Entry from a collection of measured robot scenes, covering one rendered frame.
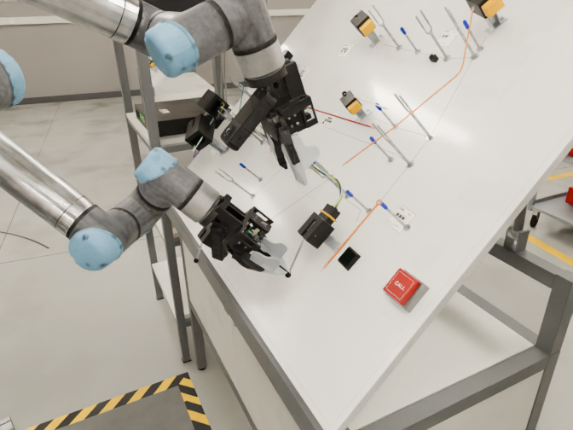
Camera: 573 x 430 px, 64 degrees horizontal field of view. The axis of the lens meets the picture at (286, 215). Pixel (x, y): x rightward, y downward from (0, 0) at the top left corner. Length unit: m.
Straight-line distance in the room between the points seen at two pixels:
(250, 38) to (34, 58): 7.74
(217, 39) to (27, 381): 2.01
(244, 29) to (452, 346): 0.84
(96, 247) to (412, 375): 0.70
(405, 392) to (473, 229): 0.39
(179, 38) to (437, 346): 0.87
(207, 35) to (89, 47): 7.65
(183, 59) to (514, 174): 0.58
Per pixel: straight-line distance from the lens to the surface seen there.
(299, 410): 0.93
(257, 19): 0.75
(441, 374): 1.11
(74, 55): 8.36
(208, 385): 2.18
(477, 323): 1.28
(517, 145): 0.93
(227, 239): 0.91
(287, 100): 0.81
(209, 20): 0.72
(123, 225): 0.86
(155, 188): 0.88
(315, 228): 0.93
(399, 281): 0.83
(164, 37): 0.70
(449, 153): 0.98
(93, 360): 2.45
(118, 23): 0.80
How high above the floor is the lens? 1.56
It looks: 26 degrees down
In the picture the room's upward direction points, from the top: 1 degrees counter-clockwise
